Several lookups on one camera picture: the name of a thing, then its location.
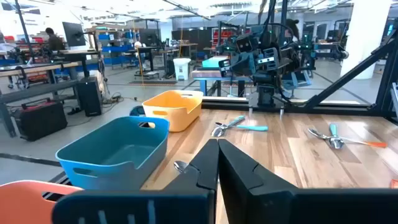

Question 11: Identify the teal box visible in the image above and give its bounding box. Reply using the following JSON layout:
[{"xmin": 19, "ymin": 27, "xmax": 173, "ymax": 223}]
[{"xmin": 201, "ymin": 55, "xmax": 230, "ymax": 70}]

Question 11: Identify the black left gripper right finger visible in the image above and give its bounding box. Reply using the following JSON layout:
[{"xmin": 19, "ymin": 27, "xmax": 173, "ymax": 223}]
[{"xmin": 218, "ymin": 138, "xmax": 398, "ymax": 224}]

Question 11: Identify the white building column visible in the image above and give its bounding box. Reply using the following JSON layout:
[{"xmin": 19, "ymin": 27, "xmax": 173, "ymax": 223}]
[{"xmin": 340, "ymin": 0, "xmax": 392, "ymax": 80}]

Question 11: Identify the blue legged wooden table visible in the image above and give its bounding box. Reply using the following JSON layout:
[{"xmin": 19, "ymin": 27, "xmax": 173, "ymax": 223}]
[{"xmin": 190, "ymin": 69, "xmax": 253, "ymax": 98}]

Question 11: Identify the black red equipment case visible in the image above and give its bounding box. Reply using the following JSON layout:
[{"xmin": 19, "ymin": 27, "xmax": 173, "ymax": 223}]
[{"xmin": 13, "ymin": 98, "xmax": 68, "ymax": 142}]

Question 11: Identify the white trash bin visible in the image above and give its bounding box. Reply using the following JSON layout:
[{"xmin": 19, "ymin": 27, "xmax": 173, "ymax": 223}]
[{"xmin": 172, "ymin": 57, "xmax": 192, "ymax": 82}]

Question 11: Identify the yellow plastic bin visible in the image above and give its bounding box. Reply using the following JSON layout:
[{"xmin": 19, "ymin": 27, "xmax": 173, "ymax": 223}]
[{"xmin": 141, "ymin": 90, "xmax": 205, "ymax": 133}]

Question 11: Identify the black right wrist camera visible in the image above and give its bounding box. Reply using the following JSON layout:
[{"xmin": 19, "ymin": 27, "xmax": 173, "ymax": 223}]
[{"xmin": 235, "ymin": 33, "xmax": 259, "ymax": 53}]

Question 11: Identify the black computer tower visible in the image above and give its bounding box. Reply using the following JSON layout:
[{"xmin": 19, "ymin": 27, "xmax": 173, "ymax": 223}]
[{"xmin": 76, "ymin": 76, "xmax": 103, "ymax": 118}]

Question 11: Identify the black computer monitor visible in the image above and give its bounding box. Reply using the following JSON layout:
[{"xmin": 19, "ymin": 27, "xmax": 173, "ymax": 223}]
[
  {"xmin": 138, "ymin": 28, "xmax": 159, "ymax": 47},
  {"xmin": 62, "ymin": 21, "xmax": 87, "ymax": 48}
]

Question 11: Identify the wooden top workbench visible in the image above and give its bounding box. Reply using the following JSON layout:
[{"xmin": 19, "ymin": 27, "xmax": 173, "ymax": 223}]
[{"xmin": 0, "ymin": 60, "xmax": 82, "ymax": 138}]

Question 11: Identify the orange handled metal spoon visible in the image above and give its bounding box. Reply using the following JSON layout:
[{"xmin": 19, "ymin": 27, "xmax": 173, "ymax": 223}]
[{"xmin": 307, "ymin": 128, "xmax": 389, "ymax": 148}]

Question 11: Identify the orange plastic bin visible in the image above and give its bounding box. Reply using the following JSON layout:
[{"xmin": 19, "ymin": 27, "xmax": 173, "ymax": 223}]
[{"xmin": 0, "ymin": 180, "xmax": 84, "ymax": 224}]

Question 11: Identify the black aluminium mounting frame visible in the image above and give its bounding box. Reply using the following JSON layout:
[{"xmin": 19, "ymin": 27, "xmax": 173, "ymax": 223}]
[{"xmin": 201, "ymin": 29, "xmax": 398, "ymax": 126}]

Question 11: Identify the blue storage shelf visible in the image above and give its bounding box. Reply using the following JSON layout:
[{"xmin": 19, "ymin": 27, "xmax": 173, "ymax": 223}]
[{"xmin": 98, "ymin": 29, "xmax": 139, "ymax": 67}]

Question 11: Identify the teal plastic bin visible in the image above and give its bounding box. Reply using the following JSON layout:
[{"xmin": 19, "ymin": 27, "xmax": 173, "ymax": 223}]
[{"xmin": 55, "ymin": 116, "xmax": 170, "ymax": 191}]

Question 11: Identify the teal white marbled spoon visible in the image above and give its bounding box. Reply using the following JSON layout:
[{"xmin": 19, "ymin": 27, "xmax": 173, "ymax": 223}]
[
  {"xmin": 173, "ymin": 160, "xmax": 189, "ymax": 174},
  {"xmin": 211, "ymin": 115, "xmax": 246, "ymax": 138}
]

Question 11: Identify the black office desk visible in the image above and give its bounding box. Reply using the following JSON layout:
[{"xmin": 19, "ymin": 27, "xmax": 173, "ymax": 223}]
[{"xmin": 51, "ymin": 49, "xmax": 102, "ymax": 78}]

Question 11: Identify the person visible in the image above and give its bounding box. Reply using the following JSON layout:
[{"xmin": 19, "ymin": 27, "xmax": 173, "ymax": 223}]
[{"xmin": 44, "ymin": 27, "xmax": 66, "ymax": 52}]

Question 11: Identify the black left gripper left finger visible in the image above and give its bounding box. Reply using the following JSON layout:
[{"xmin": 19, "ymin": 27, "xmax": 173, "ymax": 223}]
[{"xmin": 51, "ymin": 138, "xmax": 220, "ymax": 224}]

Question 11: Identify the teal handled metal spoon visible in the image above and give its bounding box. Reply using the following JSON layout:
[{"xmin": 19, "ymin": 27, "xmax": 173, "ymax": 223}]
[
  {"xmin": 215, "ymin": 121, "xmax": 269, "ymax": 133},
  {"xmin": 328, "ymin": 123, "xmax": 345, "ymax": 150}
]

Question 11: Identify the dark blue round object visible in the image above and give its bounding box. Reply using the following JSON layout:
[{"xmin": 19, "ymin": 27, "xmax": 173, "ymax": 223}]
[{"xmin": 129, "ymin": 105, "xmax": 146, "ymax": 117}]

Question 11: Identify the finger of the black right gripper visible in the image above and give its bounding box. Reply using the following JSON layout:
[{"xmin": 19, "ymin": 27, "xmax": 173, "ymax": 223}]
[
  {"xmin": 218, "ymin": 52, "xmax": 245, "ymax": 78},
  {"xmin": 244, "ymin": 47, "xmax": 280, "ymax": 77}
]

